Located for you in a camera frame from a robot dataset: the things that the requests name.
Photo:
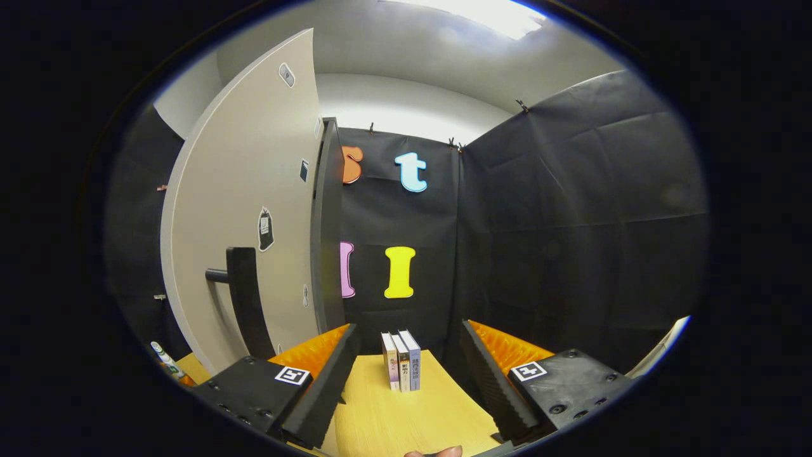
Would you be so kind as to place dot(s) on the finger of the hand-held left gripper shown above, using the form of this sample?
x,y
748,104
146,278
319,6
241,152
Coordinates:
x,y
185,380

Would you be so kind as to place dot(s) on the black backdrop cloth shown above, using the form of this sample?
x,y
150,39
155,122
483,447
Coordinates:
x,y
571,222

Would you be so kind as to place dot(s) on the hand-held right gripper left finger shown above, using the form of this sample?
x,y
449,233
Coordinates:
x,y
320,393

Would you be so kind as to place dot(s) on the grey book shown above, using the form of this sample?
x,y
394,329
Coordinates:
x,y
401,367

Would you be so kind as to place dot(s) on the white book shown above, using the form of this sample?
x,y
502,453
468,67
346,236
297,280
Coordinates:
x,y
390,365

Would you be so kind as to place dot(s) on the white bottle with green label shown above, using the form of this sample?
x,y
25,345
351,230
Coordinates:
x,y
163,357

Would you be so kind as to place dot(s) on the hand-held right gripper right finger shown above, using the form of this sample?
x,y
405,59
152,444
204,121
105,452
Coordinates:
x,y
491,387

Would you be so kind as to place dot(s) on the long ceiling light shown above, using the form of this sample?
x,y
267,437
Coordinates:
x,y
482,16

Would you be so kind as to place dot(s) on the beige cabinet door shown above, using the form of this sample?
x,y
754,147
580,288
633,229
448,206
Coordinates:
x,y
241,158

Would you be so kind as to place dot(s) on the blue book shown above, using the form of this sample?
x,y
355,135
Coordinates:
x,y
413,362

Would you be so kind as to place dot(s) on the dark grey cabinet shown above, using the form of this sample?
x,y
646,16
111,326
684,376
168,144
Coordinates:
x,y
328,222

